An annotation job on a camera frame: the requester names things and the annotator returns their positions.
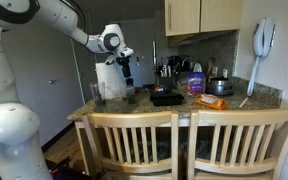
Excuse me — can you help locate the wooden stick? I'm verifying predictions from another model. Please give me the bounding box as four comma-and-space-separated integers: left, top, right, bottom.
238, 96, 250, 108

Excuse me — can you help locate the black red floor clutter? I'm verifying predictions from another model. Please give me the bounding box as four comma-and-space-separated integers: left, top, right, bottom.
45, 156, 106, 180

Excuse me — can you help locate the beige cabinet door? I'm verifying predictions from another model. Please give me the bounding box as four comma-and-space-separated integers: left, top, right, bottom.
164, 0, 202, 37
199, 0, 244, 34

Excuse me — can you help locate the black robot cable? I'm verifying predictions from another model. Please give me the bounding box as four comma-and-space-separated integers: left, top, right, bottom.
63, 0, 86, 30

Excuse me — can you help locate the chrome vertical pole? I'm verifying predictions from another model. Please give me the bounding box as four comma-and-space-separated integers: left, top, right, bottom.
152, 39, 158, 85

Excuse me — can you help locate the light wooden chair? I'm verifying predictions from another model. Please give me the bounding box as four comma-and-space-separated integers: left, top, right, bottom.
187, 107, 288, 180
80, 110, 180, 180

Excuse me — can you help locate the white wall phone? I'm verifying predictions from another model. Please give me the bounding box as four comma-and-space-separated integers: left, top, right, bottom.
252, 17, 277, 59

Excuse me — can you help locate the clear glass cup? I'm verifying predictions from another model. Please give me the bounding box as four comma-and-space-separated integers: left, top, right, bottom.
89, 81, 107, 107

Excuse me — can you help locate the black coffee maker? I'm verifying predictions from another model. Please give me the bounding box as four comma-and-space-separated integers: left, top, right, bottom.
167, 54, 186, 73

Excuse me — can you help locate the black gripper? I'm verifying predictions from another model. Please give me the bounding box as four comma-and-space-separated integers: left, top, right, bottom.
116, 55, 135, 87

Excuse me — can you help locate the orange snack packet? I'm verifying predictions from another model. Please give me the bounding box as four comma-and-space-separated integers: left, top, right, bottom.
195, 93, 229, 111

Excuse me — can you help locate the wooden kitchen utensil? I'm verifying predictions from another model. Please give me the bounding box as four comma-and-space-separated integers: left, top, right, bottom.
206, 56, 217, 82

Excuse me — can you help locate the knife block with knives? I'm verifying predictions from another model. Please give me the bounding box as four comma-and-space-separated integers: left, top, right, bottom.
157, 64, 177, 90

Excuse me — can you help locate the black plastic tray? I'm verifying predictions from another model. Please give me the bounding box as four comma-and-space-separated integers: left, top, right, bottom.
149, 92, 186, 108

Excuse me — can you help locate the silver cooking pot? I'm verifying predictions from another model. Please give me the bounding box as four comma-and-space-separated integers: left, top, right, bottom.
206, 77, 235, 98

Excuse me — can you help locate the white phone cord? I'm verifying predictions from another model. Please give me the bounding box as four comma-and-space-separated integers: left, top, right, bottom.
246, 55, 262, 98

